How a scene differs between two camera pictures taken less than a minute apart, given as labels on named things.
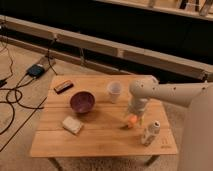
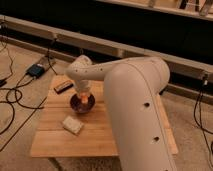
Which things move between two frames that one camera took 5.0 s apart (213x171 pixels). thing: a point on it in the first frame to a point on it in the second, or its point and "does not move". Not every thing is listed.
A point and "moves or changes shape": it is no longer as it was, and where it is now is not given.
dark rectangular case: x=65 y=85 does not move
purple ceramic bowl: x=82 y=102 does not move
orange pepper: x=132 y=119 moves or changes shape
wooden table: x=85 y=115 does not move
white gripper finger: x=141 y=118 to x=88 y=96
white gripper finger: x=129 y=113 to x=80 y=98
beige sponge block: x=72 y=124 does not move
